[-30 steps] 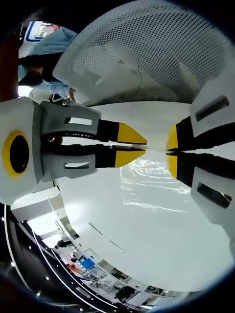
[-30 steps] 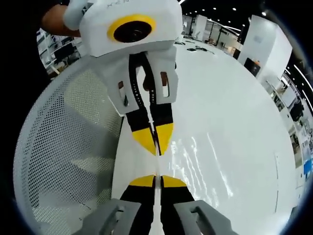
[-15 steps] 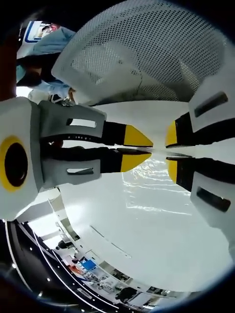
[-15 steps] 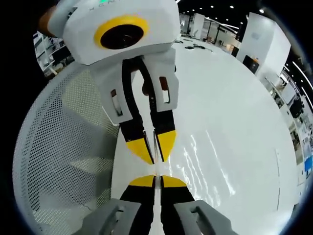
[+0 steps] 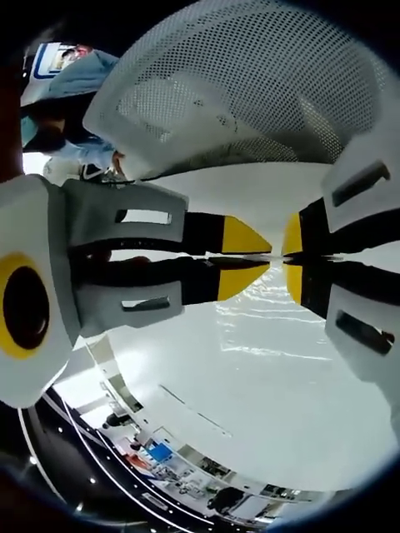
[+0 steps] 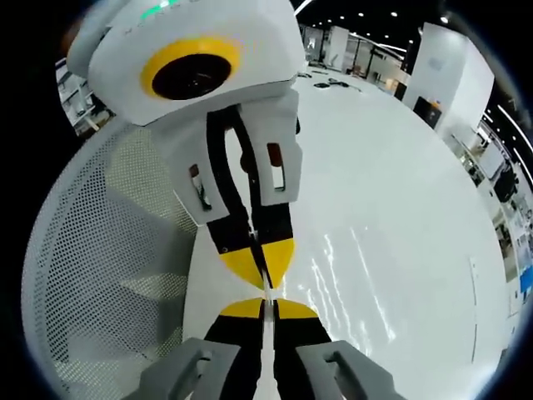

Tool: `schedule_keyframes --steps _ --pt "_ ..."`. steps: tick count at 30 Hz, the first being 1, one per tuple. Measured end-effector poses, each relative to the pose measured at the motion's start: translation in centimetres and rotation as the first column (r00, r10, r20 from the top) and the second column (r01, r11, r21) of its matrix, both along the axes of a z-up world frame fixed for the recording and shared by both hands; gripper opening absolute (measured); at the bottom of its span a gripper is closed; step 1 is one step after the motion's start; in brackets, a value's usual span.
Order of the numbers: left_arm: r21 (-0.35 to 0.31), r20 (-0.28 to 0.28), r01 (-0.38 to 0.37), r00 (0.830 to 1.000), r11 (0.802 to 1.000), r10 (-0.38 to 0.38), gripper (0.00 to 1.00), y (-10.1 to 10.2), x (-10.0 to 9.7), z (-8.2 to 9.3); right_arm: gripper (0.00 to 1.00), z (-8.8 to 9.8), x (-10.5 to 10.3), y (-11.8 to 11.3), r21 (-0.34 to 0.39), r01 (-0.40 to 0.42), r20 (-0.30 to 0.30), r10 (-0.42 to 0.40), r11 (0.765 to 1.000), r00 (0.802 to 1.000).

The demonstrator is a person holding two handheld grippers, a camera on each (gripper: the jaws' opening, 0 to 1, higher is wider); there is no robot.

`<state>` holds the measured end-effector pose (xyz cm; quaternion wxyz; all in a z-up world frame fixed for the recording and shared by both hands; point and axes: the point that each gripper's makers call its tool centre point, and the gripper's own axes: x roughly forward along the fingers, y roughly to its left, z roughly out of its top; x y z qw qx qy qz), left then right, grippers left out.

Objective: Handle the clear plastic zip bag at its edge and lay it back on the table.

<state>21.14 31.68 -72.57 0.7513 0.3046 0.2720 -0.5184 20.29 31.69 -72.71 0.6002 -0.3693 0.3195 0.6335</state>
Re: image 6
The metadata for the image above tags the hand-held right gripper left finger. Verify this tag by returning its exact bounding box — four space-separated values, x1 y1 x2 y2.
122 297 267 400

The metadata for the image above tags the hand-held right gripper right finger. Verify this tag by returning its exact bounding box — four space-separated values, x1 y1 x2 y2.
272 297 409 400

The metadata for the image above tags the crinkled clear food packaging bag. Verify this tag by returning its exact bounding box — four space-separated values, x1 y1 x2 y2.
249 227 401 400

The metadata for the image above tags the black cabinet with orange item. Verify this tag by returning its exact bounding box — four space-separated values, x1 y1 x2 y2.
413 94 443 129

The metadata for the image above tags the row of white office desks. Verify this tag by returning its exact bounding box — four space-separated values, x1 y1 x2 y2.
456 118 533 318

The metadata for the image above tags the black cable with plug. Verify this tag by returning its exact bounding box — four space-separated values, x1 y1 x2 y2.
297 71 362 92

